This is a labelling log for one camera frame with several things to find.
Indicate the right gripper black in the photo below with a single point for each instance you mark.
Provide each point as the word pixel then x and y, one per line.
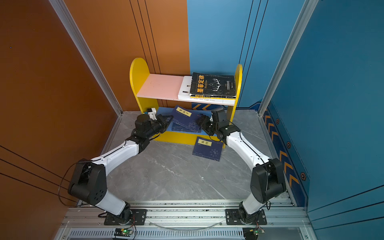
pixel 203 121

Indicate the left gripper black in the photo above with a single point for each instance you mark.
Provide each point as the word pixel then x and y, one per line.
pixel 161 120

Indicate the navy book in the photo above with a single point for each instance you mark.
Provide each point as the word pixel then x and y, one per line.
pixel 186 129
pixel 187 119

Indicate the navy book rearmost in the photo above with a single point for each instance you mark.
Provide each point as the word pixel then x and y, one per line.
pixel 208 149

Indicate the yellow cartoon cover book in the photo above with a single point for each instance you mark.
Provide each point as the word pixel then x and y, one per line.
pixel 213 97

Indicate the white book brown pattern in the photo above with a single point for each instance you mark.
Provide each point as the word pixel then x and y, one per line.
pixel 184 95

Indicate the black book yellow title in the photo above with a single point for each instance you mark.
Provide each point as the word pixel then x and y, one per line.
pixel 205 84

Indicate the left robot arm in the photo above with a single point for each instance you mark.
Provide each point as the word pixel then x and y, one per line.
pixel 89 180

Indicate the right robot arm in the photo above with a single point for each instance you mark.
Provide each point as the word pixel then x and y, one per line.
pixel 268 177

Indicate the yellow pink blue bookshelf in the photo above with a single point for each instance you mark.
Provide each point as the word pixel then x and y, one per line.
pixel 149 88

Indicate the left green circuit board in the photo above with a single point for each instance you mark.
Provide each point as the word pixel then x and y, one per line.
pixel 123 234

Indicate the right circuit board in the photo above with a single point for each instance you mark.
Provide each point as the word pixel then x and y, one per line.
pixel 252 233

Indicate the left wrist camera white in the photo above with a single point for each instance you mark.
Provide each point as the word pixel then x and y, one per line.
pixel 152 112

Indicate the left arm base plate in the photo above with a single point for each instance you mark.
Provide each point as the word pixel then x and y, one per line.
pixel 138 217

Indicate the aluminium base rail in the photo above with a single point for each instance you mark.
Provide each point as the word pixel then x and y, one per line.
pixel 189 220

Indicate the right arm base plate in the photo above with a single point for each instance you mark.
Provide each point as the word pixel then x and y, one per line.
pixel 231 216

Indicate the aluminium frame post left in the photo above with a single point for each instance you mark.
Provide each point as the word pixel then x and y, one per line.
pixel 75 34

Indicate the aluminium frame post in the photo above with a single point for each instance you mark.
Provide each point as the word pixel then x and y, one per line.
pixel 75 34
pixel 295 37

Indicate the aluminium frame post right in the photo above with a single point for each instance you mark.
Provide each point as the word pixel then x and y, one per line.
pixel 295 37

